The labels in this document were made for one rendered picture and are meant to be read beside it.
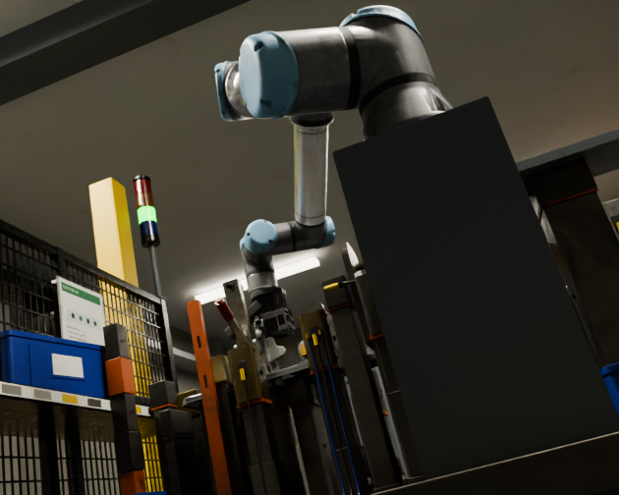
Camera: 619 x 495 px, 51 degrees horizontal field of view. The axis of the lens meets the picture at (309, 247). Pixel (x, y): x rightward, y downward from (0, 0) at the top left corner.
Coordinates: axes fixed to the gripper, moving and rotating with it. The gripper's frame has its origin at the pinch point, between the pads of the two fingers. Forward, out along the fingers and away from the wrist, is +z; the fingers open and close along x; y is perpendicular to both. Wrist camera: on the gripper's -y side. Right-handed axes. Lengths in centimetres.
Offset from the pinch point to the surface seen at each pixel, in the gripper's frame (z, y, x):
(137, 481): 18.4, -28.4, -17.4
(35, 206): -178, -181, 167
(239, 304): -13.2, 0.7, -16.5
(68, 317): -31, -55, 2
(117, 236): -72, -60, 43
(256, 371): 3.0, 2.8, -19.3
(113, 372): -5.8, -30.7, -18.4
